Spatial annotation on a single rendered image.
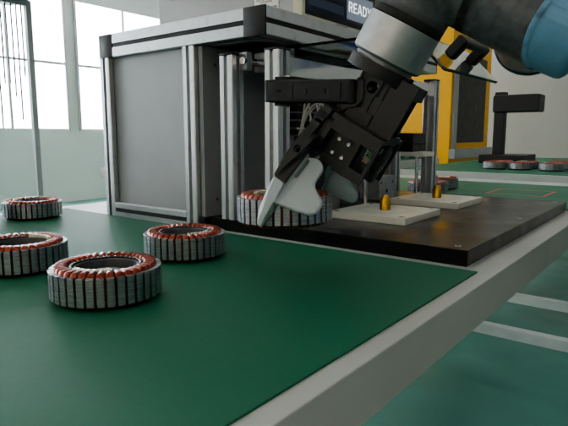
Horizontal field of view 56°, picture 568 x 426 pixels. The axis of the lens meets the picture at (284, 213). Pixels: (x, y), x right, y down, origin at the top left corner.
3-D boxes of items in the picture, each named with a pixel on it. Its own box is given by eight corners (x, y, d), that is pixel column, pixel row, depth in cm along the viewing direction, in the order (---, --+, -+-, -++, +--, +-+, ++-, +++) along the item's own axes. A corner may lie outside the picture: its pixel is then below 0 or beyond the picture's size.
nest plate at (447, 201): (482, 202, 117) (483, 196, 117) (458, 210, 106) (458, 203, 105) (417, 197, 126) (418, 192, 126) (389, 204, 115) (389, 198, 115)
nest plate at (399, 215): (439, 215, 98) (440, 208, 98) (405, 226, 87) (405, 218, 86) (368, 208, 107) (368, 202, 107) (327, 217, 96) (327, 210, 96)
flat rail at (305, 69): (434, 96, 133) (434, 84, 133) (280, 74, 85) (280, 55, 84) (428, 96, 134) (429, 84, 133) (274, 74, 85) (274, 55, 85)
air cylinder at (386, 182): (394, 197, 126) (395, 174, 125) (379, 200, 120) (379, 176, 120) (374, 195, 129) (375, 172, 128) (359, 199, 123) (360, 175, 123)
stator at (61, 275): (84, 279, 62) (82, 248, 61) (177, 282, 60) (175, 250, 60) (25, 310, 51) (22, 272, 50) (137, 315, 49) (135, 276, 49)
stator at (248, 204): (346, 218, 65) (346, 188, 65) (307, 232, 55) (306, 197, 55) (267, 214, 71) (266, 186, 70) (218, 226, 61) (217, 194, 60)
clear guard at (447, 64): (498, 83, 92) (499, 47, 91) (445, 70, 74) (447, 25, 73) (337, 92, 112) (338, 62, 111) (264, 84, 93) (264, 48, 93)
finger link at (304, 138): (281, 177, 53) (335, 112, 55) (270, 169, 54) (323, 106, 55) (289, 194, 58) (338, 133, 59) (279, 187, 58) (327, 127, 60)
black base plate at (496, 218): (565, 211, 118) (566, 201, 118) (466, 267, 69) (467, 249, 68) (377, 196, 147) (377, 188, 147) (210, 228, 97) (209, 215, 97)
